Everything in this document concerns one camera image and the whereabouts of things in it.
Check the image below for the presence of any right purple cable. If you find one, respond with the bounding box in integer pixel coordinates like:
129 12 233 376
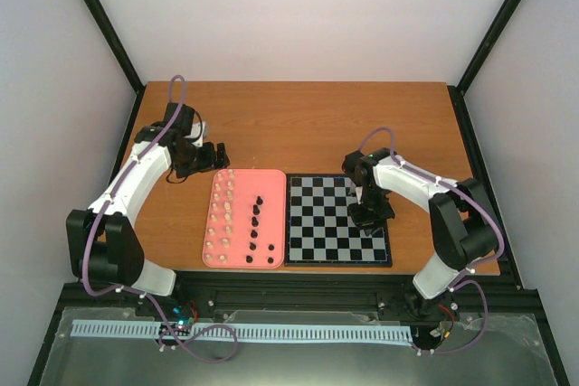
359 127 506 356

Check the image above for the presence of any black aluminium frame rail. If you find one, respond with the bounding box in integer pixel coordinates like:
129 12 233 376
28 271 569 385

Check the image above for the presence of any left controller board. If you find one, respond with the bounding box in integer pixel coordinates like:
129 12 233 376
173 301 199 331

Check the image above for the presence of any black white chessboard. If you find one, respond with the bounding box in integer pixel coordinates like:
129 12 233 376
284 174 393 268

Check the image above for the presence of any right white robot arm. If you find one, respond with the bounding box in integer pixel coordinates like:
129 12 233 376
342 148 504 318

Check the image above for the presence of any right controller board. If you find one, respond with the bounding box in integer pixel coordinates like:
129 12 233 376
430 303 458 343

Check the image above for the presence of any light blue cable duct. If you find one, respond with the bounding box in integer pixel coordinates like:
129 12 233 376
70 319 413 346

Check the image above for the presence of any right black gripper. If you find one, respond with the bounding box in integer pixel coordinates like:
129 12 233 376
349 185 395 235

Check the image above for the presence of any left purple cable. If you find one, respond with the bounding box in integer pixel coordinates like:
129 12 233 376
80 73 239 364

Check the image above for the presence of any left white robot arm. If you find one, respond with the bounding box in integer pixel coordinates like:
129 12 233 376
66 103 230 316

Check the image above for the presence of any purple cable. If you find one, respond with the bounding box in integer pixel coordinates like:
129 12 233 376
80 73 239 364
359 127 506 356

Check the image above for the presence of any pink plastic tray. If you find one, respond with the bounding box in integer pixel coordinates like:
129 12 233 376
202 169 287 269

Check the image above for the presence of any controller board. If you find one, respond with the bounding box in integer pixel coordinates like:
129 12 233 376
430 303 458 343
173 301 199 331

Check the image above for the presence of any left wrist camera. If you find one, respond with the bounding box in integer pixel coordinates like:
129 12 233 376
185 121 209 148

